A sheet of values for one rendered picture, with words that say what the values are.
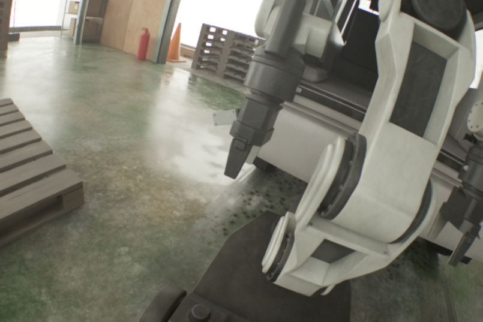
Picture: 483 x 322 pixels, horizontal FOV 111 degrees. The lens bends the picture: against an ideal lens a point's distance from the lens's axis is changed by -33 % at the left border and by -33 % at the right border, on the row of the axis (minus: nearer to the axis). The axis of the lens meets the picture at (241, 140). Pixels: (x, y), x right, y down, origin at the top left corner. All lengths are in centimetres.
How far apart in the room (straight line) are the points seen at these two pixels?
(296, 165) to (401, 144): 69
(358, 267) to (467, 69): 37
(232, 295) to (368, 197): 48
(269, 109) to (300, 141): 59
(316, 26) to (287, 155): 67
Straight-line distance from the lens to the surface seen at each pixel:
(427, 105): 43
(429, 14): 45
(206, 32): 414
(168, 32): 404
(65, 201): 106
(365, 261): 46
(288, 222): 73
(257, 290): 73
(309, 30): 40
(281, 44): 36
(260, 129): 38
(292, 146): 97
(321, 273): 60
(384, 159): 34
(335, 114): 108
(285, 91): 39
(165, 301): 62
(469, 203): 51
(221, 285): 71
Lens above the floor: 76
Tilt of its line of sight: 23 degrees down
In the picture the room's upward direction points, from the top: 18 degrees clockwise
